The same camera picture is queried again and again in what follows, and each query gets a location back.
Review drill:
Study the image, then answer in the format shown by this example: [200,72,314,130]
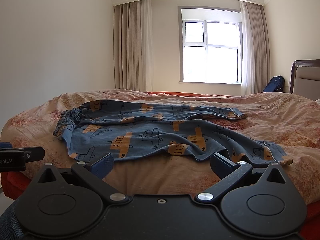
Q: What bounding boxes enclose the white framed window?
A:
[178,7,242,85]

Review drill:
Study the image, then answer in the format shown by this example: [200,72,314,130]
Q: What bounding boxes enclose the beige right curtain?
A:
[240,1,270,95]

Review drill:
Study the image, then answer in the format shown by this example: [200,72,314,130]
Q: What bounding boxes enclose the beige left curtain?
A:
[113,0,153,92]

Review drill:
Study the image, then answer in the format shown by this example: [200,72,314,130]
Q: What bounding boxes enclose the orange bed sheet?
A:
[146,92,232,98]

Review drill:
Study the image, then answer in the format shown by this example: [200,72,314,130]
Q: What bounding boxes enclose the brown padded headboard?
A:
[290,60,320,101]

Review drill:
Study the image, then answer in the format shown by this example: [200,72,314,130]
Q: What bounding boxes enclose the beige curtain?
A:
[113,0,153,92]
[240,1,270,95]

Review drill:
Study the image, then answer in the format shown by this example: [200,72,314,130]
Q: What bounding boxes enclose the blue patterned children's pants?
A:
[53,100,293,167]

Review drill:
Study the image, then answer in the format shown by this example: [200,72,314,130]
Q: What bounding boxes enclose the blue backpack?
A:
[263,75,285,92]

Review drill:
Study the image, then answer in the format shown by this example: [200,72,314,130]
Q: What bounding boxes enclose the floral peach bed quilt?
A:
[1,89,319,204]

